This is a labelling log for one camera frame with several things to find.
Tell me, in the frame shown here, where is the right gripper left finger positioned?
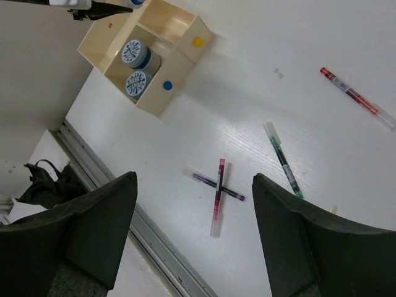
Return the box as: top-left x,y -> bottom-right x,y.
0,171 -> 138,297

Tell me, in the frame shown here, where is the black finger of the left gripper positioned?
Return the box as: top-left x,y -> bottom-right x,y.
72,1 -> 133,20

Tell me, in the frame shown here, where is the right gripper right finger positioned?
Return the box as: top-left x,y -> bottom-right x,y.
252,173 -> 395,296

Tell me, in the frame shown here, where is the blue capped glue bottle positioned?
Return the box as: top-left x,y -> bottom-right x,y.
128,0 -> 145,8

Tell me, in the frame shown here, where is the blue white round jar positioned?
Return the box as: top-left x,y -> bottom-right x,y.
121,39 -> 161,75

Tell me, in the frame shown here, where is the pink gel pen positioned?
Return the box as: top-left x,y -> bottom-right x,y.
210,158 -> 226,237

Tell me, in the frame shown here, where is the green gel pen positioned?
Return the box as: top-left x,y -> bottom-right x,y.
263,122 -> 304,199

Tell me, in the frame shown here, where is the purple gel pen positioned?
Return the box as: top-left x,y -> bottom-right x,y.
182,167 -> 246,201

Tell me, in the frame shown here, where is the red gel pen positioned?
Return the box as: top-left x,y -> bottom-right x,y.
319,67 -> 395,131

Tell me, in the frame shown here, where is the yellow gel pen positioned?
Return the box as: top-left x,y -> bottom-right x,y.
329,205 -> 338,214

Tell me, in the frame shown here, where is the beige wooden organizer tray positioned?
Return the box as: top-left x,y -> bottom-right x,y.
78,1 -> 213,116

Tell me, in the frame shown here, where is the aluminium front rail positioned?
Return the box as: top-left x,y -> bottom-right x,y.
56,121 -> 216,296

